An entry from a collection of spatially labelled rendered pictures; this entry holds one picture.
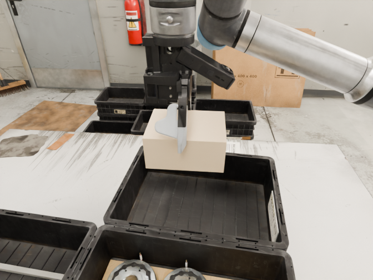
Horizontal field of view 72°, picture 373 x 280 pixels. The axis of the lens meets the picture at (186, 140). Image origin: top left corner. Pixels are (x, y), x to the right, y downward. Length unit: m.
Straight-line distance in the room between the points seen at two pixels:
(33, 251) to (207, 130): 0.51
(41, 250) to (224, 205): 0.47
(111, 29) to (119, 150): 2.30
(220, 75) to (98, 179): 0.73
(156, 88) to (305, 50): 0.29
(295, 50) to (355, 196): 0.71
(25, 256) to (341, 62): 0.80
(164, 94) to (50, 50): 3.28
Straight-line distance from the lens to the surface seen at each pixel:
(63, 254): 0.73
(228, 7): 0.49
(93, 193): 1.02
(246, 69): 3.06
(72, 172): 1.14
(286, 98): 3.20
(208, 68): 0.46
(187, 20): 0.44
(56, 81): 3.85
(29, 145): 1.37
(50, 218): 0.67
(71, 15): 3.45
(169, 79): 0.46
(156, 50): 0.46
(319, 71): 0.57
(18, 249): 0.79
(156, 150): 0.51
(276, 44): 0.54
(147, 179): 0.83
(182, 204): 0.76
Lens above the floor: 1.40
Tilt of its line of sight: 35 degrees down
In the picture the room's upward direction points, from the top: straight up
